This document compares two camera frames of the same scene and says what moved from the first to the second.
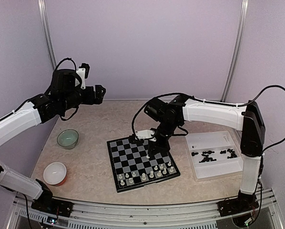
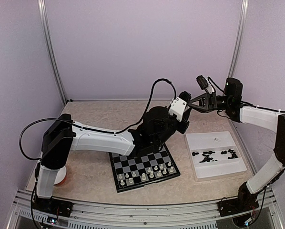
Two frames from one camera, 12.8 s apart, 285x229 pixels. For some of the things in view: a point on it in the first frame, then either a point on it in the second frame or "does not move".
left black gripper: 90,99 → 186,123
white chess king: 151,175 does not move
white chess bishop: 159,173 does not move
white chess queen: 143,176 does not move
